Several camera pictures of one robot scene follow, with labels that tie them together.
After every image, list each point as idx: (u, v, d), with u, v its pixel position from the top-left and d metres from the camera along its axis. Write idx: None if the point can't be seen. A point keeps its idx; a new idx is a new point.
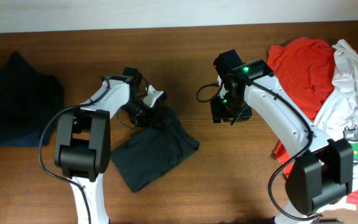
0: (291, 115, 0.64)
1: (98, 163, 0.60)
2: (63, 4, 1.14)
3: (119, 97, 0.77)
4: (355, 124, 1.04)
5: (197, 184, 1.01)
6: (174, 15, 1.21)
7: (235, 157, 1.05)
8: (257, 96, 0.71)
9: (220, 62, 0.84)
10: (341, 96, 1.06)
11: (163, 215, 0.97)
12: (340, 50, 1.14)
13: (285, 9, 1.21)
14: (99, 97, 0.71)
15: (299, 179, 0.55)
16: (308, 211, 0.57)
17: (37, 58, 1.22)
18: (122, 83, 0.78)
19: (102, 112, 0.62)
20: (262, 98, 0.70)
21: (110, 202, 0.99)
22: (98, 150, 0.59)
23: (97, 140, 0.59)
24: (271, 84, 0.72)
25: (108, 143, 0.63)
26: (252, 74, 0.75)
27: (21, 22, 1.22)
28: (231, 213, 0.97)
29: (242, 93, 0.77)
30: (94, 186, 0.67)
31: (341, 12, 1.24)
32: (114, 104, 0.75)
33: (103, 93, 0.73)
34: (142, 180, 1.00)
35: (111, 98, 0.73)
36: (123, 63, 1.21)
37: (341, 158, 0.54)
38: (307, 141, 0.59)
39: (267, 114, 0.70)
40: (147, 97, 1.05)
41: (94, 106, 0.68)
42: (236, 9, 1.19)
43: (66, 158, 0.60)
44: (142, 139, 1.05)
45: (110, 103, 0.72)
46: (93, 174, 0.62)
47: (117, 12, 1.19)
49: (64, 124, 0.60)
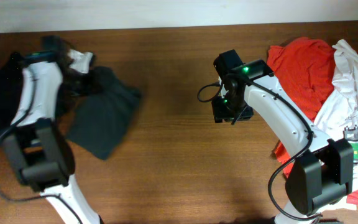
0: (290, 115, 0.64)
1: (64, 165, 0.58)
2: (63, 4, 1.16)
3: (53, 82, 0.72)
4: (355, 124, 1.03)
5: (197, 183, 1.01)
6: (174, 15, 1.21)
7: (235, 157, 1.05)
8: (257, 96, 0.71)
9: (220, 62, 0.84)
10: (341, 96, 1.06)
11: (163, 215, 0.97)
12: (340, 50, 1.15)
13: (284, 9, 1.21)
14: (29, 101, 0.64)
15: (299, 179, 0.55)
16: (308, 211, 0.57)
17: None
18: (46, 68, 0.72)
19: (43, 119, 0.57)
20: (263, 98, 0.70)
21: (109, 202, 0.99)
22: (60, 157, 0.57)
23: (53, 149, 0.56)
24: (271, 84, 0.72)
25: (63, 142, 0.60)
26: (252, 74, 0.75)
27: (20, 21, 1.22)
28: (232, 213, 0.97)
29: (242, 93, 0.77)
30: (69, 190, 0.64)
31: (341, 12, 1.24)
32: (48, 94, 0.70)
33: (32, 89, 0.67)
34: (110, 147, 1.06)
35: (42, 93, 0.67)
36: (123, 63, 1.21)
37: (341, 158, 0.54)
38: (307, 141, 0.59)
39: (267, 114, 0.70)
40: (75, 61, 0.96)
41: (30, 114, 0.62)
42: (236, 8, 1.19)
43: (28, 176, 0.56)
44: (83, 109, 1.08)
45: (45, 98, 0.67)
46: (63, 178, 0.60)
47: (117, 12, 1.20)
49: (13, 147, 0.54)
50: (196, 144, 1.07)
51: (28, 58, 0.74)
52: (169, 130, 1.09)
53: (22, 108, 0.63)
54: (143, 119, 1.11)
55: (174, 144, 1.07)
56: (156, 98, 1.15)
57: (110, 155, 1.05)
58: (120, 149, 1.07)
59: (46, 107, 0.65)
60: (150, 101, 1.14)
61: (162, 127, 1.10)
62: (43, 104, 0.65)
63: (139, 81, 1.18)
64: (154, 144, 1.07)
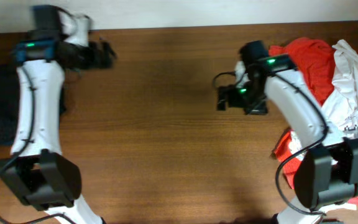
0: (308, 108, 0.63)
1: (69, 193, 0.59)
2: (64, 4, 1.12)
3: (53, 86, 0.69)
4: (355, 124, 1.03)
5: (197, 184, 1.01)
6: (174, 15, 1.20)
7: (235, 157, 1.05)
8: (278, 88, 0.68)
9: (245, 52, 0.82)
10: (341, 96, 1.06)
11: (163, 215, 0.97)
12: (340, 50, 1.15)
13: (286, 10, 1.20)
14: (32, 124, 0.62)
15: (309, 171, 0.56)
16: (312, 206, 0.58)
17: None
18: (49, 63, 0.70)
19: (48, 154, 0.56)
20: (283, 89, 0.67)
21: (109, 202, 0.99)
22: (64, 185, 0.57)
23: (55, 181, 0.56)
24: (294, 78, 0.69)
25: (68, 166, 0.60)
26: (276, 66, 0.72)
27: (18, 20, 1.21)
28: (232, 213, 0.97)
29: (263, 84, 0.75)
30: (74, 211, 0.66)
31: (342, 13, 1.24)
32: (53, 110, 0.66)
33: (31, 110, 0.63)
34: None
35: (45, 112, 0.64)
36: (122, 63, 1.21)
37: (354, 157, 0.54)
38: (322, 135, 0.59)
39: (283, 105, 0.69)
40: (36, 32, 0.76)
41: (30, 144, 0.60)
42: (237, 9, 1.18)
43: (32, 198, 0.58)
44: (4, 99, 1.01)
45: (45, 112, 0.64)
46: (68, 201, 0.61)
47: (117, 13, 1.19)
49: (15, 179, 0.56)
50: (196, 144, 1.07)
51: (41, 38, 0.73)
52: (169, 130, 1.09)
53: (22, 135, 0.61)
54: (143, 119, 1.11)
55: (174, 144, 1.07)
56: (156, 99, 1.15)
57: (110, 155, 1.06)
58: (120, 149, 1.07)
59: (48, 129, 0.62)
60: (150, 101, 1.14)
61: (162, 127, 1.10)
62: (44, 127, 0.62)
63: (139, 81, 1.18)
64: (154, 144, 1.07)
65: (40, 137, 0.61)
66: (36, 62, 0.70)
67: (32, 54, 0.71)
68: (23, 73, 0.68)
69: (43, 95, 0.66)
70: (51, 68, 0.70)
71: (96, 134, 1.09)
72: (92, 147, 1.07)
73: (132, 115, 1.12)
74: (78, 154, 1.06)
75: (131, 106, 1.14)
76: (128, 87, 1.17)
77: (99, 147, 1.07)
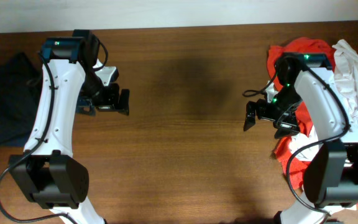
0: (332, 105, 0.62)
1: (75, 195, 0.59)
2: (64, 4, 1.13)
3: (73, 86, 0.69)
4: (355, 124, 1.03)
5: (197, 184, 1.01)
6: (174, 15, 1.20)
7: (236, 157, 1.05)
8: (307, 83, 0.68)
9: None
10: (342, 96, 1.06)
11: (163, 215, 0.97)
12: (340, 50, 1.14)
13: (286, 10, 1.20)
14: (47, 122, 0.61)
15: (322, 165, 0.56)
16: (317, 201, 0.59)
17: (35, 56, 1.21)
18: (71, 68, 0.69)
19: (58, 154, 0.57)
20: (312, 84, 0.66)
21: (109, 202, 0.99)
22: (71, 188, 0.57)
23: (63, 182, 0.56)
24: (325, 76, 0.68)
25: (78, 167, 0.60)
26: (309, 63, 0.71)
27: (18, 20, 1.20)
28: (232, 213, 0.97)
29: (294, 79, 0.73)
30: (77, 211, 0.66)
31: (342, 13, 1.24)
32: (69, 107, 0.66)
33: (48, 108, 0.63)
34: None
35: (62, 114, 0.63)
36: (122, 63, 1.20)
37: None
38: (342, 132, 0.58)
39: (309, 101, 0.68)
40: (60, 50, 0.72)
41: (43, 143, 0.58)
42: (236, 9, 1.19)
43: (38, 195, 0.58)
44: (7, 99, 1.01)
45: (61, 112, 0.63)
46: (73, 203, 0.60)
47: (117, 12, 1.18)
49: (24, 176, 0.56)
50: (196, 144, 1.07)
51: (64, 40, 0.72)
52: (170, 130, 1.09)
53: (37, 130, 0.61)
54: (143, 119, 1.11)
55: (174, 144, 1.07)
56: (156, 98, 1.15)
57: (110, 155, 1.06)
58: (120, 149, 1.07)
59: (63, 130, 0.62)
60: (150, 101, 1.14)
61: (161, 127, 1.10)
62: (58, 127, 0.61)
63: (139, 81, 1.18)
64: (154, 143, 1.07)
65: (53, 137, 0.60)
66: (62, 61, 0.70)
67: (58, 52, 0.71)
68: (46, 70, 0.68)
69: (61, 94, 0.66)
70: (76, 68, 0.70)
71: (97, 134, 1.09)
72: (92, 147, 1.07)
73: (132, 115, 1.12)
74: (78, 154, 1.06)
75: (131, 106, 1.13)
76: (127, 87, 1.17)
77: (99, 146, 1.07)
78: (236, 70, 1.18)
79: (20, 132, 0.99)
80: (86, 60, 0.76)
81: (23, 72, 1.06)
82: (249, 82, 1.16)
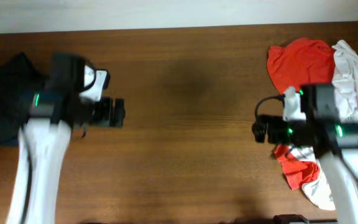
0: None
1: None
2: (63, 4, 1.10)
3: (57, 150, 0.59)
4: (355, 124, 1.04)
5: (197, 184, 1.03)
6: (174, 15, 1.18)
7: (235, 157, 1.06)
8: (336, 170, 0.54)
9: (309, 91, 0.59)
10: (341, 96, 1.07)
11: (163, 215, 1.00)
12: (340, 50, 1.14)
13: (288, 11, 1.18)
14: (25, 209, 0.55)
15: None
16: None
17: (37, 58, 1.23)
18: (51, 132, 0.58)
19: None
20: (342, 178, 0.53)
21: (110, 202, 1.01)
22: None
23: None
24: None
25: None
26: (344, 140, 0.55)
27: (15, 22, 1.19)
28: (230, 213, 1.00)
29: (321, 156, 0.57)
30: None
31: (345, 14, 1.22)
32: (51, 180, 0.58)
33: (28, 172, 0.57)
34: None
35: (41, 191, 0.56)
36: (123, 63, 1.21)
37: None
38: None
39: (336, 193, 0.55)
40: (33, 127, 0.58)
41: None
42: (237, 10, 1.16)
43: None
44: (4, 98, 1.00)
45: (41, 196, 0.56)
46: None
47: (117, 13, 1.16)
49: None
50: (196, 144, 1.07)
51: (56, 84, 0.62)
52: (170, 131, 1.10)
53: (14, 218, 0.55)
54: (143, 119, 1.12)
55: (174, 145, 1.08)
56: (156, 99, 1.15)
57: (110, 155, 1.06)
58: (120, 149, 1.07)
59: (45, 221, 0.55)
60: (150, 101, 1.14)
61: (162, 127, 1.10)
62: (39, 214, 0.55)
63: (139, 82, 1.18)
64: (154, 144, 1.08)
65: None
66: (38, 121, 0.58)
67: (36, 109, 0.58)
68: (22, 136, 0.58)
69: (42, 160, 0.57)
70: (59, 128, 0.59)
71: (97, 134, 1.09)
72: (91, 148, 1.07)
73: (132, 116, 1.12)
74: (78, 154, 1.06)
75: (132, 106, 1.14)
76: (128, 88, 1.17)
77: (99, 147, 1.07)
78: (236, 71, 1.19)
79: (22, 132, 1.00)
80: (73, 107, 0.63)
81: (20, 70, 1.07)
82: (249, 83, 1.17)
